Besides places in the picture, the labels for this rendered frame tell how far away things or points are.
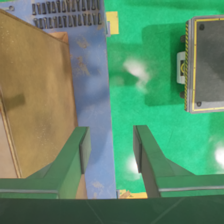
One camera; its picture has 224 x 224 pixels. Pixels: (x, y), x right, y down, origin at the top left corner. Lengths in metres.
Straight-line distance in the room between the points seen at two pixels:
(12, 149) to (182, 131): 1.60
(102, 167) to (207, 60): 1.05
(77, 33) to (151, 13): 0.86
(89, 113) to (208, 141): 1.38
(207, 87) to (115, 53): 0.81
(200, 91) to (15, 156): 1.26
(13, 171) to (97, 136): 0.63
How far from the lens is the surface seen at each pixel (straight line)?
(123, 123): 1.62
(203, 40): 1.37
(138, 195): 2.10
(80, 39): 0.92
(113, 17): 1.58
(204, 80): 1.38
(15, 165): 0.41
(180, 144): 1.84
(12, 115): 0.40
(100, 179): 1.14
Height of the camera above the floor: 1.53
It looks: 75 degrees down
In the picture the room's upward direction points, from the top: 177 degrees counter-clockwise
